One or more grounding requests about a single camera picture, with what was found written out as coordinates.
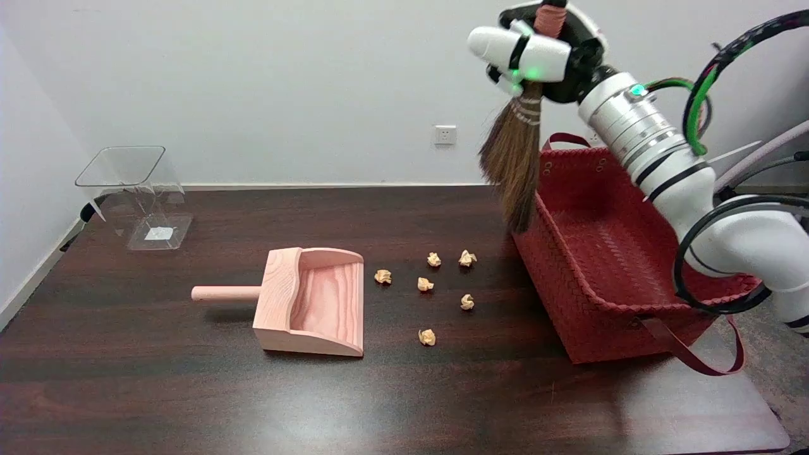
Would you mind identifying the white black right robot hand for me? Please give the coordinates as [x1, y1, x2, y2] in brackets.
[466, 0, 617, 105]

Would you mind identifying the brown bristle hand broom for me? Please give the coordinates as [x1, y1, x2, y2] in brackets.
[478, 0, 569, 234]

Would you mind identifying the pink wooden dustpan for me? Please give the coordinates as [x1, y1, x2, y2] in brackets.
[192, 247, 365, 358]

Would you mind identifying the red woven basket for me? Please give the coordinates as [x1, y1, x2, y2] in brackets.
[512, 132, 765, 377]

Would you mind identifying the grey office chair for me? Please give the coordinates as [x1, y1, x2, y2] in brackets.
[711, 119, 809, 198]

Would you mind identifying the clear acrylic container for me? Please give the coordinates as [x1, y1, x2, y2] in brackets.
[75, 146, 193, 252]

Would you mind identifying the green robot cable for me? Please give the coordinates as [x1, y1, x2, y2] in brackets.
[643, 77, 713, 141]

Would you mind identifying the black wrapped robot cable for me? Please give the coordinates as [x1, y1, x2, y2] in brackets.
[682, 9, 809, 157]

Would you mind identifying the black cable loop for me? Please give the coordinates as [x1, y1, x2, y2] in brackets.
[672, 195, 809, 315]

